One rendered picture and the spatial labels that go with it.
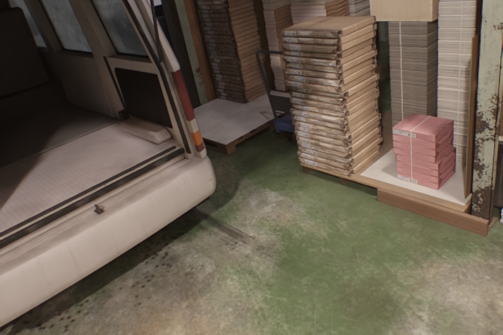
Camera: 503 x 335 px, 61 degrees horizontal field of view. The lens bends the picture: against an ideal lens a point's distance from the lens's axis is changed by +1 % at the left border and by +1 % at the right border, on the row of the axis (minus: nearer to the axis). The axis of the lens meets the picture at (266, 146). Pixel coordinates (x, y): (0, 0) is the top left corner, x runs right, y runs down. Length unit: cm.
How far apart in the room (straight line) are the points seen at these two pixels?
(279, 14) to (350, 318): 332
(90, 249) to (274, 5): 317
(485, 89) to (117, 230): 199
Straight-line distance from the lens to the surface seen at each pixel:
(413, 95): 309
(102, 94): 344
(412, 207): 281
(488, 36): 232
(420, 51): 297
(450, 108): 302
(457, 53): 289
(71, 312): 276
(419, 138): 276
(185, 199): 255
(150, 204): 243
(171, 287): 259
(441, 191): 287
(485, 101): 242
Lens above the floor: 166
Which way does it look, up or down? 26 degrees down
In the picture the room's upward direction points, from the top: 11 degrees counter-clockwise
